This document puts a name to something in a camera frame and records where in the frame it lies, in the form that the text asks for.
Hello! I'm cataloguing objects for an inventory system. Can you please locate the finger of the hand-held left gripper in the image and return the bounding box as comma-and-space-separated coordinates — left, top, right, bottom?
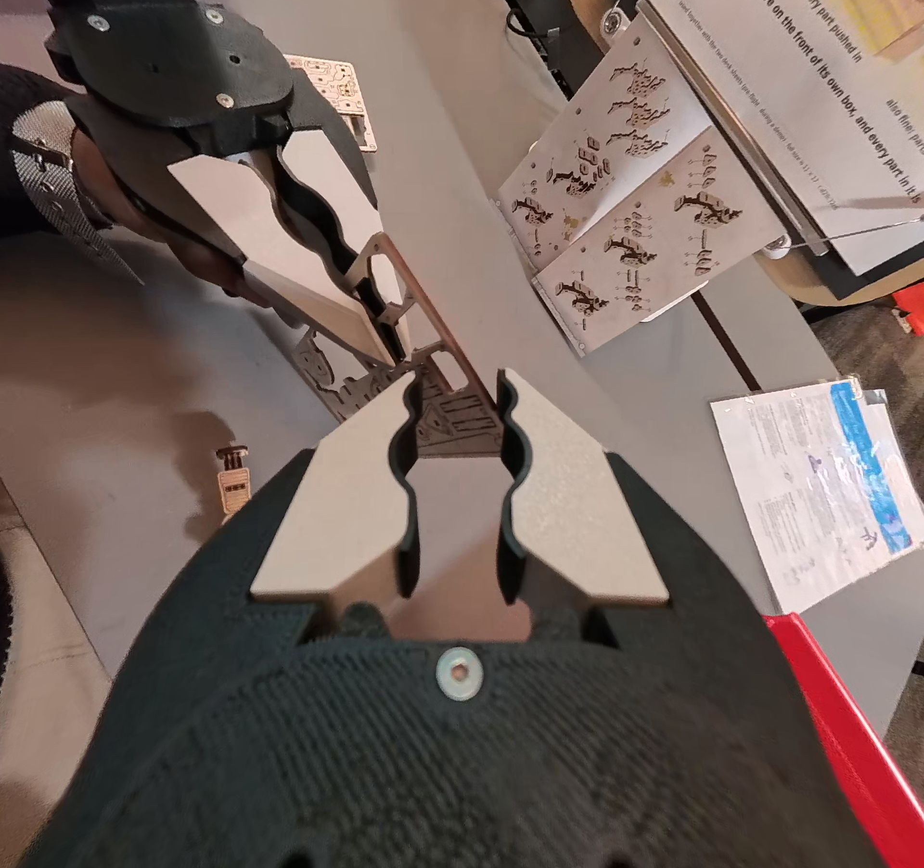
276, 81, 384, 266
167, 152, 398, 371

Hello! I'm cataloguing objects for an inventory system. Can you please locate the grey woven watch strap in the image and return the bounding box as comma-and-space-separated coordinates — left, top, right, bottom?
11, 106, 145, 285

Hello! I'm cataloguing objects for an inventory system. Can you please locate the person's left hand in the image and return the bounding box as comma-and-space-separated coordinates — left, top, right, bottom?
71, 131, 251, 298

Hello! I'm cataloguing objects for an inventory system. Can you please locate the red storage bin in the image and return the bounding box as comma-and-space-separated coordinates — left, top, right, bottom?
761, 611, 924, 868

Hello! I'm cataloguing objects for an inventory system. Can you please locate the stack of wooden puzzle sheets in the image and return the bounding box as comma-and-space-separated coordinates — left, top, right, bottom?
283, 54, 378, 154

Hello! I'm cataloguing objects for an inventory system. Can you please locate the laminated paper sheet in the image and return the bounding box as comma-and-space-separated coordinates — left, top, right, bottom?
709, 376, 914, 615

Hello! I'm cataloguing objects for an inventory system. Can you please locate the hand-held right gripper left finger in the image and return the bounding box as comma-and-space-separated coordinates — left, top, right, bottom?
249, 368, 423, 605

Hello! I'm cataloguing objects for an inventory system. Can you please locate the grey desk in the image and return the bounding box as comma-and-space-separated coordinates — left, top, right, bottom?
0, 0, 924, 739

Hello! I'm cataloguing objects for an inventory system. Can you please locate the black cable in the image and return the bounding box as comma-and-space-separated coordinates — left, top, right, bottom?
505, 9, 560, 60

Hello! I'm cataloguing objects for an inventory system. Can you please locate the wooden model assembly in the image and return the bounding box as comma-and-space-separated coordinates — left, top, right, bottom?
215, 445, 251, 518

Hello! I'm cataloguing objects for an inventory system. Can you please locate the wooden puzzle sheet with cutouts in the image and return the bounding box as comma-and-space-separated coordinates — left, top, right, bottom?
292, 233, 502, 459

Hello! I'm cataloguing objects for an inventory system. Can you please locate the printed instruction poster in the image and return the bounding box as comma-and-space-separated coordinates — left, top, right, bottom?
610, 0, 924, 277

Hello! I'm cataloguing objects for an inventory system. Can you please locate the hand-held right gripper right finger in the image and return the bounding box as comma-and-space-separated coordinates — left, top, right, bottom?
494, 368, 671, 608

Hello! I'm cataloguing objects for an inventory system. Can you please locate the white instruction booklet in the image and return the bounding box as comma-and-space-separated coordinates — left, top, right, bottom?
497, 34, 784, 358

